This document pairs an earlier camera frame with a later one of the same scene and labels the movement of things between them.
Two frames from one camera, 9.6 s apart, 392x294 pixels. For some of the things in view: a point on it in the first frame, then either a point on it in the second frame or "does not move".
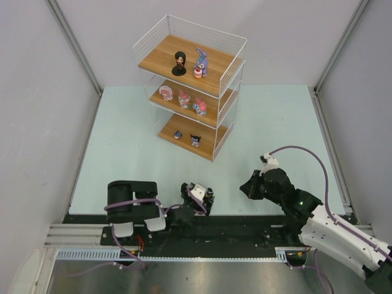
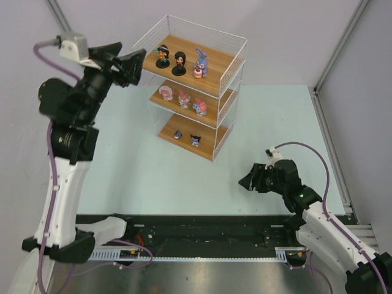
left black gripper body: x=207 y=199 → x=113 y=65
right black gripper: x=254 y=187 → x=259 y=178
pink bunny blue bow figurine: x=200 y=107 does not move
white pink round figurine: x=166 y=92 does not move
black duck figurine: x=179 y=70 does not move
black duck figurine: x=209 y=194 → x=163 y=62
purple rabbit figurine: x=200 y=68 does not move
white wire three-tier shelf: x=192 y=75 does not move
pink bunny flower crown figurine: x=184 y=99 does not move
